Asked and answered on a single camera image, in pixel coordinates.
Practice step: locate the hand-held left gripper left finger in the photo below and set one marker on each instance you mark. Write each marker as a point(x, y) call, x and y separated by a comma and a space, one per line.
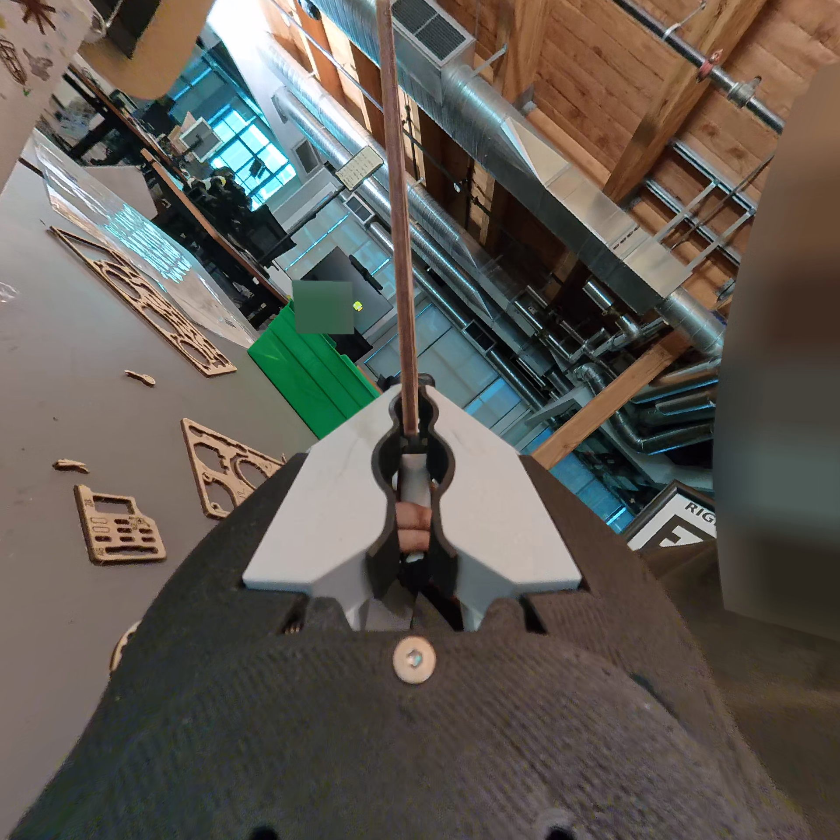
point(315, 525)

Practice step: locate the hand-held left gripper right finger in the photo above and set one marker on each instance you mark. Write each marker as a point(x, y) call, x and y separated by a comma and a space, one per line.
point(505, 525)

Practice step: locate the thin wooden puzzle sheet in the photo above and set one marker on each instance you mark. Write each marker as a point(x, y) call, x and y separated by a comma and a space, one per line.
point(397, 197)

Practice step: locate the grey desk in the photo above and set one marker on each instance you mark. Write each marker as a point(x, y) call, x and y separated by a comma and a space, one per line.
point(39, 407)

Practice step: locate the person's right hand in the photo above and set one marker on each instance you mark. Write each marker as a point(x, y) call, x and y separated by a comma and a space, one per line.
point(415, 525)

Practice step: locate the wooden puzzle sheet round cutouts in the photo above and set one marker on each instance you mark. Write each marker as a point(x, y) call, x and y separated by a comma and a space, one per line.
point(203, 459)

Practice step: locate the green plastic bin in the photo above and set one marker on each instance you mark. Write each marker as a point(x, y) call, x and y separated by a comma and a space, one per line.
point(308, 374)

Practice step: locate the wooden beam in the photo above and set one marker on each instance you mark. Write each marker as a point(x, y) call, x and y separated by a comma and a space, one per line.
point(610, 394)

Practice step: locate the black white marker board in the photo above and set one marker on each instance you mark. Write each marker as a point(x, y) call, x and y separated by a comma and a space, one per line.
point(676, 525)

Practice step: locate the small wooden puzzle sheet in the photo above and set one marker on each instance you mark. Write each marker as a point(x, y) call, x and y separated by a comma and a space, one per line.
point(98, 554)

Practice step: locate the small wooden puzzle piece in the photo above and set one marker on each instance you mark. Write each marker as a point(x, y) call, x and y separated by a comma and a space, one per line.
point(71, 466)
point(140, 377)

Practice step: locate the round wooden puzzle piece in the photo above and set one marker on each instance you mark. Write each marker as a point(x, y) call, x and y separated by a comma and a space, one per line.
point(121, 649)

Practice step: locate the dark grey screen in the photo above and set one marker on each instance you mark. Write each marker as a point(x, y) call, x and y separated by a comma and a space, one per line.
point(334, 266)

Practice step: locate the wooden workbench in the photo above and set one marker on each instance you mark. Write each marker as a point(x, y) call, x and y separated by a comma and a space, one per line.
point(216, 228)

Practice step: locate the long wooden puzzle sheet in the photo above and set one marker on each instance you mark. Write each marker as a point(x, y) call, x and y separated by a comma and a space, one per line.
point(124, 275)

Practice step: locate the person's dark clothing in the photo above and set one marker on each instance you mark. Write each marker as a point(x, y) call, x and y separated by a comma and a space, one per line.
point(774, 709)

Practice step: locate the clear plastic sheet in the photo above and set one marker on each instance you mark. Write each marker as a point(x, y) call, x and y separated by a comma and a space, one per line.
point(144, 243)

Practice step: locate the printed cardboard box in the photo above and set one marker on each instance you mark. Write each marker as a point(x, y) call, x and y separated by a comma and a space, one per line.
point(33, 79)

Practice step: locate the silver ventilation duct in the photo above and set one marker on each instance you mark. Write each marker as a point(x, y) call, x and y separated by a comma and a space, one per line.
point(571, 197)

